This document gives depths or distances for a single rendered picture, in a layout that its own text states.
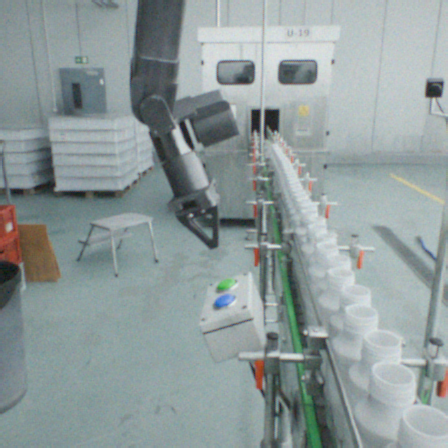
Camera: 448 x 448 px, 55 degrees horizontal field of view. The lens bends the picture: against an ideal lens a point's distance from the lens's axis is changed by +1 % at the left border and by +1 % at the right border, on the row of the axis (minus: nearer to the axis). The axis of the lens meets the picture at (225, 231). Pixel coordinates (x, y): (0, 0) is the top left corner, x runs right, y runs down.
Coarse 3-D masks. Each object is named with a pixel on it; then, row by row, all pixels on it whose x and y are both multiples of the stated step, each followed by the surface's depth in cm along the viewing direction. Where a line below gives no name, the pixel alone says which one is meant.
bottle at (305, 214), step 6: (306, 210) 97; (312, 210) 97; (306, 216) 95; (312, 216) 95; (306, 222) 95; (300, 228) 96; (306, 228) 95; (300, 234) 95; (300, 240) 96; (294, 246) 98; (300, 246) 96; (294, 252) 98; (294, 258) 99; (294, 264) 99
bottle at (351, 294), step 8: (344, 288) 57; (352, 288) 58; (360, 288) 57; (344, 296) 56; (352, 296) 55; (360, 296) 54; (368, 296) 55; (344, 304) 56; (368, 304) 56; (336, 312) 58; (344, 312) 56; (336, 320) 57; (336, 328) 56; (328, 360) 59; (328, 368) 59; (328, 376) 59; (328, 384) 59
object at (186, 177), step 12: (180, 156) 62; (192, 156) 63; (168, 168) 63; (180, 168) 62; (192, 168) 63; (168, 180) 65; (180, 180) 63; (192, 180) 63; (204, 180) 64; (180, 192) 64; (192, 192) 63; (204, 192) 61; (168, 204) 62; (180, 204) 62
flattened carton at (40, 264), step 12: (24, 228) 326; (36, 228) 326; (24, 240) 332; (36, 240) 332; (48, 240) 331; (24, 252) 337; (36, 252) 337; (48, 252) 337; (24, 264) 342; (36, 264) 342; (48, 264) 342; (24, 276) 347; (36, 276) 347; (48, 276) 346; (60, 276) 354
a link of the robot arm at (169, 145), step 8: (192, 120) 62; (184, 128) 62; (192, 128) 62; (152, 136) 62; (160, 136) 61; (168, 136) 61; (176, 136) 61; (184, 136) 62; (160, 144) 62; (168, 144) 61; (176, 144) 62; (184, 144) 62; (192, 144) 63; (160, 152) 63; (168, 152) 62; (176, 152) 62; (184, 152) 62; (160, 160) 64; (168, 160) 64
